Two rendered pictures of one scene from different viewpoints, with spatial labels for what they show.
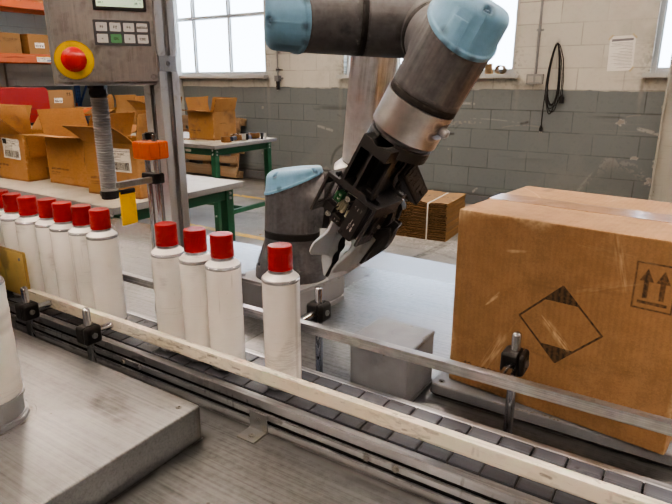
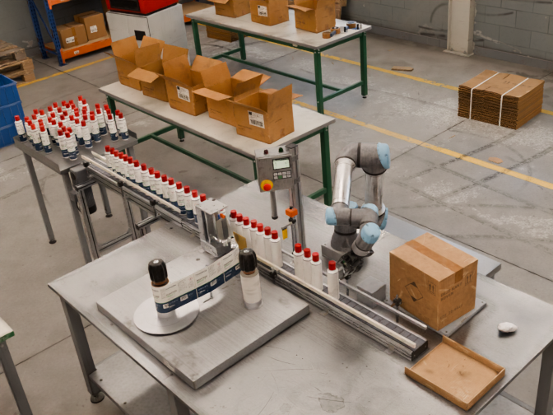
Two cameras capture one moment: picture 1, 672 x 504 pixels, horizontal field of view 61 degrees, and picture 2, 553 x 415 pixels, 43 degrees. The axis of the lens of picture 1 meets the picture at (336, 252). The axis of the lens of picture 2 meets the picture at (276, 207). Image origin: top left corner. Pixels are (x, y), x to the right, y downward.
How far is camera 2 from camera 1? 2.49 m
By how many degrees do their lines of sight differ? 21
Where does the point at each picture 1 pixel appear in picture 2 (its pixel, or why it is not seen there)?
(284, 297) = (332, 277)
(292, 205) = not seen: hidden behind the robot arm
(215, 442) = (313, 314)
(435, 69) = (362, 244)
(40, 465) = (271, 318)
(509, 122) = not seen: outside the picture
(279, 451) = (331, 319)
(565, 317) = (415, 290)
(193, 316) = (306, 275)
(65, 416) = (272, 305)
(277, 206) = not seen: hidden behind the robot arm
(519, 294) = (405, 280)
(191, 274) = (306, 263)
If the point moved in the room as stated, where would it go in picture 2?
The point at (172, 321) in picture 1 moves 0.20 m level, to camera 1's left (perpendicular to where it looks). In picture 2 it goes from (299, 274) to (260, 271)
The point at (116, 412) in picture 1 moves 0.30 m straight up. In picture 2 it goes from (285, 305) to (281, 250)
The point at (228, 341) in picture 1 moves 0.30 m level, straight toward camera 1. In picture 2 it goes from (317, 284) to (317, 326)
